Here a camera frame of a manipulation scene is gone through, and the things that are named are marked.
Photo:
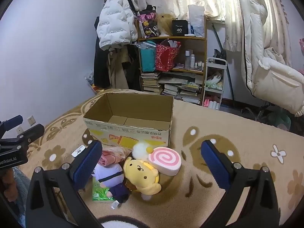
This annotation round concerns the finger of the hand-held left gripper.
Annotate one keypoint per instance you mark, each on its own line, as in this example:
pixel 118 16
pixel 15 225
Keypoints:
pixel 33 133
pixel 11 122

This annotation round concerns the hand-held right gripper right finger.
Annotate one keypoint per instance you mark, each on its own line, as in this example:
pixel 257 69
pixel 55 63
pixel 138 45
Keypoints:
pixel 213 166

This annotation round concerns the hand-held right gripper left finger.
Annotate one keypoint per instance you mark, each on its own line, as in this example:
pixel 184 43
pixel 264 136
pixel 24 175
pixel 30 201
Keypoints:
pixel 86 163

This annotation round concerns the purple-haired doll plush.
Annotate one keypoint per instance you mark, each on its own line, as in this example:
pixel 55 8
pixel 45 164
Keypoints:
pixel 106 171

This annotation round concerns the salmon pink cloth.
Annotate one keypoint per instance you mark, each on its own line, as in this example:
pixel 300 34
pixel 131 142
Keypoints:
pixel 111 158

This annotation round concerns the green tissue packet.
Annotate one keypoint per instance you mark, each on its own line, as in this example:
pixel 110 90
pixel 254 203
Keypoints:
pixel 98 191

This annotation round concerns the pink swirl roll plush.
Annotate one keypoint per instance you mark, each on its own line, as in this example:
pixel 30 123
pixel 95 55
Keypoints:
pixel 163 160

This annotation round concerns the printed cardboard box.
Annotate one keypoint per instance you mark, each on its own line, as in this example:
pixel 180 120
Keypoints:
pixel 128 133

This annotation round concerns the yellow dog plush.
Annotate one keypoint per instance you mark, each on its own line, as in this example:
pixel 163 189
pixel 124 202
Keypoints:
pixel 140 171

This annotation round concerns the white fluffy chick plush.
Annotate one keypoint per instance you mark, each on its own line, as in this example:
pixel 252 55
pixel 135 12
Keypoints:
pixel 140 150

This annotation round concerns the grey-blue fuzzy cloth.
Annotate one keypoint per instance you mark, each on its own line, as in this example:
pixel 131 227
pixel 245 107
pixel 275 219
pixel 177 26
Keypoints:
pixel 21 187

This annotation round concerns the beige flower printed blanket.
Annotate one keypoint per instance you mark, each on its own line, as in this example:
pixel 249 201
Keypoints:
pixel 237 135

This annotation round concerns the pink and white bottles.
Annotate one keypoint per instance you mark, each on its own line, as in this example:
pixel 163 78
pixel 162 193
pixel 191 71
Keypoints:
pixel 211 104

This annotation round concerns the metal chair base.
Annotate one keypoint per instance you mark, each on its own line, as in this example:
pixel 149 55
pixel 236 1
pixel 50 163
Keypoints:
pixel 254 112

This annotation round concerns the bag of small clutter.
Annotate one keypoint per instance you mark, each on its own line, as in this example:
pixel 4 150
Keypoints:
pixel 91 80

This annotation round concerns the green cloth bundle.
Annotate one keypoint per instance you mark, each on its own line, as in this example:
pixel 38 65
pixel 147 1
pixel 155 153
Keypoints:
pixel 282 121

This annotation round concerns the pile of magazines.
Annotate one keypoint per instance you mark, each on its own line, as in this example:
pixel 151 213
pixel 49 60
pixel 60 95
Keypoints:
pixel 182 87

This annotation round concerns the white green packets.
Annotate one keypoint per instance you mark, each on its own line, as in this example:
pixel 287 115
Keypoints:
pixel 213 80

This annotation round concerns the black hanging coat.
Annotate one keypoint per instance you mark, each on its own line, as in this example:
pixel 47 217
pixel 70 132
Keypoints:
pixel 102 64

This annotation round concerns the beige hanging coat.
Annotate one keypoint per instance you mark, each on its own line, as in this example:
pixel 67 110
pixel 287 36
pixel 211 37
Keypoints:
pixel 117 68

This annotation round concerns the white trolley cart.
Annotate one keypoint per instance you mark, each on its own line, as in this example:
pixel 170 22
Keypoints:
pixel 215 63

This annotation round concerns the stack of books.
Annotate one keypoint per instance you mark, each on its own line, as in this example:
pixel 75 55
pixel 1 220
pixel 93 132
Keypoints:
pixel 150 82

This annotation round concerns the row of cosmetic bottles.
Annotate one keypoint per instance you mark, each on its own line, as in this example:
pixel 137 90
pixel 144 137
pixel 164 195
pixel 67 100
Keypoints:
pixel 192 60

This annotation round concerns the cream padded chair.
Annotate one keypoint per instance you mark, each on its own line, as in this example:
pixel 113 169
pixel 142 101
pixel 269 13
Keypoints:
pixel 268 71

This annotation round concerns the dark pole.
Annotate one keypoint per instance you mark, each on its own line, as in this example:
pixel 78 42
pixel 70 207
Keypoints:
pixel 223 52

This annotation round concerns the red gift bag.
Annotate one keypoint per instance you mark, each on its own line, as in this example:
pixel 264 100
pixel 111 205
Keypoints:
pixel 166 57

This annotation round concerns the teal bag in plastic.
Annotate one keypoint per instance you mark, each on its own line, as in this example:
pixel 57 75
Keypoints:
pixel 147 57

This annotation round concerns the wooden shelf unit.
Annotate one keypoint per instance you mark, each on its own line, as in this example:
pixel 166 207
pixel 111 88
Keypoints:
pixel 171 38

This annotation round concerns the white puffer jacket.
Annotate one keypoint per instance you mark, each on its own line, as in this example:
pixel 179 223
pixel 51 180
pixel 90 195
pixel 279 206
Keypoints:
pixel 114 21

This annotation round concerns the black box with white print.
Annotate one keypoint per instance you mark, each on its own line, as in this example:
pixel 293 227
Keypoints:
pixel 180 27

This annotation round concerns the white plastic bag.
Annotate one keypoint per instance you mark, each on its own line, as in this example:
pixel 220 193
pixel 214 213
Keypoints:
pixel 196 19

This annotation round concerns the blond fluffy plush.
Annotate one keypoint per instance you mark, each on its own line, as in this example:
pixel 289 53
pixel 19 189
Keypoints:
pixel 166 23

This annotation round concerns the black pink patterned bag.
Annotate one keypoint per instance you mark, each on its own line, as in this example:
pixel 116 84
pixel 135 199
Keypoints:
pixel 147 23

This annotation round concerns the white wall socket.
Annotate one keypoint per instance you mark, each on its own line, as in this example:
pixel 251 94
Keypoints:
pixel 30 120
pixel 20 130

